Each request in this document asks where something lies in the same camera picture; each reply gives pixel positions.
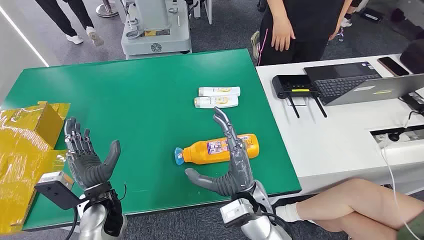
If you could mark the person's left hand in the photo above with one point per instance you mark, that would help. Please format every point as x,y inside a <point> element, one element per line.
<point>334,33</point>

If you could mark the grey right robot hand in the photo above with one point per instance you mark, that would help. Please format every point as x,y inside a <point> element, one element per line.
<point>238,169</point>

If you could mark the metal stanchion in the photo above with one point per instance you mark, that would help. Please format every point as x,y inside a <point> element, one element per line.
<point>106,10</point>

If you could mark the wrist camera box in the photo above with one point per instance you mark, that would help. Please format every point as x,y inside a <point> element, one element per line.
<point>54,188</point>
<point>235,212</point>

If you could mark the person's right hand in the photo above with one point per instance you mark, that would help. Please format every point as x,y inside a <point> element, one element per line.
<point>281,34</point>

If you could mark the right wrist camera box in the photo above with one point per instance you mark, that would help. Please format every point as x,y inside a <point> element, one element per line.
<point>235,212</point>

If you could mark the black rounded object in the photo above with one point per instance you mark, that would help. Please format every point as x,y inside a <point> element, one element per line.
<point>414,56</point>

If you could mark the white machine base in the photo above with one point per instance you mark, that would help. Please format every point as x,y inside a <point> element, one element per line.
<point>155,36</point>

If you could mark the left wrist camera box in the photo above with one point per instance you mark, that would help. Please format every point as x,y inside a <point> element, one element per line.
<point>54,188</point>

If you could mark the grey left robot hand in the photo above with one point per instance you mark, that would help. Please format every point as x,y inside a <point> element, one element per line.
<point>86,165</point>

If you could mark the person's left forearm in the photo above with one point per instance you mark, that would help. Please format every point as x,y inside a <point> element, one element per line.
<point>345,13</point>

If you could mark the orange bottle with clear cap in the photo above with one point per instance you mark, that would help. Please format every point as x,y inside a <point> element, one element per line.
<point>198,153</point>

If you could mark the white shampoo bottle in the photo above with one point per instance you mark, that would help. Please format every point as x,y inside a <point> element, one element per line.
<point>212,102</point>
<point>215,91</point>

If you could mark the black router with antennas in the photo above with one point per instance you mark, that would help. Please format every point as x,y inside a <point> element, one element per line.
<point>290,84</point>

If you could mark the black smartphone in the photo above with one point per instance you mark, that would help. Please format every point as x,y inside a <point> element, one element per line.
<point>393,66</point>

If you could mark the black box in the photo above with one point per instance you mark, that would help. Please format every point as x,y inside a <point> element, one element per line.
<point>371,15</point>

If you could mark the person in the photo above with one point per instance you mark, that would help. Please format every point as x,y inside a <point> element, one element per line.
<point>348,205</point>
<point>347,21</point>
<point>308,23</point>
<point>63,16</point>

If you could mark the person's right forearm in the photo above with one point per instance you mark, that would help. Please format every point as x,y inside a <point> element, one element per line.
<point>276,8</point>

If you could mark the yellow taped cardboard box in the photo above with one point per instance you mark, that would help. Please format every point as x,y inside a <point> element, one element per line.
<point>23,155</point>

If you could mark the chrome chair base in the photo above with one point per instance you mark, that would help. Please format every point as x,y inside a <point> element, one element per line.
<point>340,34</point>

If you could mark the silver laptop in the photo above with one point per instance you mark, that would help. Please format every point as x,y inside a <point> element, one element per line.
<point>391,87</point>

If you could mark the black power adapter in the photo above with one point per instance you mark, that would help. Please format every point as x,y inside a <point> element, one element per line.
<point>414,101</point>

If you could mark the black power plug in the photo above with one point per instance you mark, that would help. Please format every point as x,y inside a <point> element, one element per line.
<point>394,136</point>

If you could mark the black laptop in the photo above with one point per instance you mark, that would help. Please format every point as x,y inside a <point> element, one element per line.
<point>341,82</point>

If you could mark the white cabinet panel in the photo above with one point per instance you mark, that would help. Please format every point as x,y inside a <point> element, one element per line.
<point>208,11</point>

